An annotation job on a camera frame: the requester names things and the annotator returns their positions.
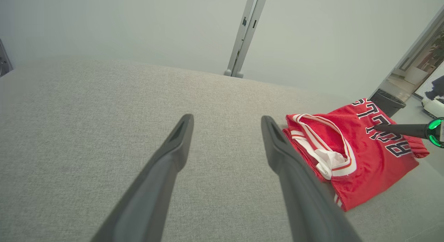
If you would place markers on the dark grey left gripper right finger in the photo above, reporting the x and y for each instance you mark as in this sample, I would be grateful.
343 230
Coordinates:
301 193

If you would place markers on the grey metal partition post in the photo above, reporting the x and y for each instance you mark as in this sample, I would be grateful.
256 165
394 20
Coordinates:
244 37

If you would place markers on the grey fabric sofa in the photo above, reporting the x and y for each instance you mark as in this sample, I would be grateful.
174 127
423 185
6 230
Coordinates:
86 113

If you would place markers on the white rounded machine base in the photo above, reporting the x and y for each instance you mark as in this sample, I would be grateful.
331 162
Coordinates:
433 108

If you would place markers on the black round bin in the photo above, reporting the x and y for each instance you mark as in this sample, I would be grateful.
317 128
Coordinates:
386 103

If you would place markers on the red white lettered jersey shirt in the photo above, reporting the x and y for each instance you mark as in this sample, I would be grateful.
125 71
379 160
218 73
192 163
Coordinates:
367 165

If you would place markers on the grey metal frame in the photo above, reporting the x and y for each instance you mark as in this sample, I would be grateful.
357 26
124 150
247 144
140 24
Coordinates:
4 61

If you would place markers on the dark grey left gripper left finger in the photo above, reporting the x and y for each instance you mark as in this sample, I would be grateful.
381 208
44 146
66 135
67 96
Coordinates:
152 186

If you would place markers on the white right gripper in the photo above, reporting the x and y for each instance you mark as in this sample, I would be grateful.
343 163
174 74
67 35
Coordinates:
437 132

